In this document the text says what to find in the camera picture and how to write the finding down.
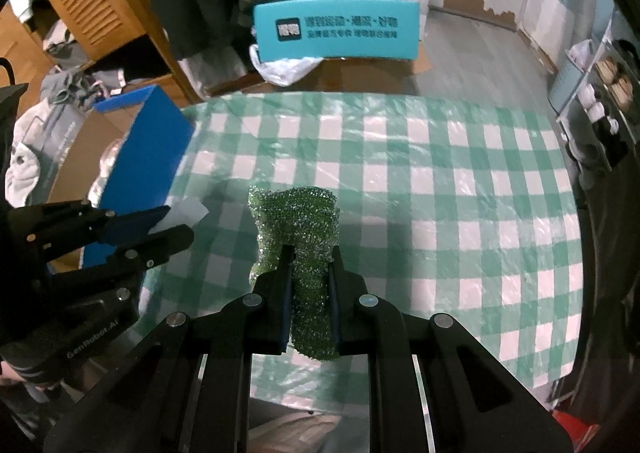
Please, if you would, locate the white paper slip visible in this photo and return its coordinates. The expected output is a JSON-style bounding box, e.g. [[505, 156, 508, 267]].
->
[[150, 198, 208, 235]]

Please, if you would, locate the light blue bin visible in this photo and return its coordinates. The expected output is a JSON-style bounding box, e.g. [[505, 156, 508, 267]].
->
[[547, 50, 588, 114]]

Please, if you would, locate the white plastic bag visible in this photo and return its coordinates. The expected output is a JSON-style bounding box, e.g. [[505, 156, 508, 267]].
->
[[248, 44, 326, 86]]

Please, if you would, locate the cardboard box blue outside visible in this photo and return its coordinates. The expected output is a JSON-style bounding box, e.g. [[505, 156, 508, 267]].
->
[[47, 85, 196, 274]]

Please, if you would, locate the white fleece garment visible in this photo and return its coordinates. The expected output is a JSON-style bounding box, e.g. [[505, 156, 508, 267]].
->
[[5, 98, 51, 208]]

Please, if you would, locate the brown cardboard carton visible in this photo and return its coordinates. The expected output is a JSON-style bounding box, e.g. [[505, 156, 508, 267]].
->
[[300, 40, 436, 96]]

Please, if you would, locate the grey printed bag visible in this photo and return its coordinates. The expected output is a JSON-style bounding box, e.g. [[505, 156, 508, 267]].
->
[[15, 105, 86, 194]]

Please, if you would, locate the red plastic item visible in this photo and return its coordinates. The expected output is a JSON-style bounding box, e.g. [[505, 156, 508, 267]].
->
[[547, 410, 601, 453]]

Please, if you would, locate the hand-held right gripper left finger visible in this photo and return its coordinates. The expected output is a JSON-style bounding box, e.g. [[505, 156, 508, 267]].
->
[[44, 244, 296, 453]]

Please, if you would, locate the white hanging garment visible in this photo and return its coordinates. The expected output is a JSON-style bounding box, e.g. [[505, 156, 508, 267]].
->
[[177, 45, 248, 100]]

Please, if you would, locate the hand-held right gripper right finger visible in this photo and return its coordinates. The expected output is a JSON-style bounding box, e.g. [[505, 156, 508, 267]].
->
[[327, 245, 573, 453]]

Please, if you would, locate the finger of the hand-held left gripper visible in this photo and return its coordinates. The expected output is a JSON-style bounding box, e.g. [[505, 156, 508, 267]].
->
[[47, 224, 196, 304], [15, 199, 173, 262]]

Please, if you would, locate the person's left forearm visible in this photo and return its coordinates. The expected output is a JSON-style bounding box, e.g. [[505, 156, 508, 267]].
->
[[0, 348, 68, 434]]

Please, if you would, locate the metal shoe rack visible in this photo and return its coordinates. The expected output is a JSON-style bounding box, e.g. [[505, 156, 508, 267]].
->
[[555, 38, 640, 174]]

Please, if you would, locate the green checked tablecloth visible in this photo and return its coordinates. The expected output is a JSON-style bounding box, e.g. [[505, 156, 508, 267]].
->
[[135, 92, 586, 414]]

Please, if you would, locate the teal printed box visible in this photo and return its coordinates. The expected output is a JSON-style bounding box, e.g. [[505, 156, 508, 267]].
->
[[252, 0, 421, 64]]

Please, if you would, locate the white crumpled cloth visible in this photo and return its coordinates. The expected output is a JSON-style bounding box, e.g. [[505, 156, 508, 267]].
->
[[87, 140, 126, 204]]

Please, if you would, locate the green glittery scrubber sponge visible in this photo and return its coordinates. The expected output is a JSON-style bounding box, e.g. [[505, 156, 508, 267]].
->
[[248, 185, 341, 362]]

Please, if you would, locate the grey clothes pile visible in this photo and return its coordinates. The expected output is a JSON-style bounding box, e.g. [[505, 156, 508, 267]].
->
[[40, 68, 123, 110]]

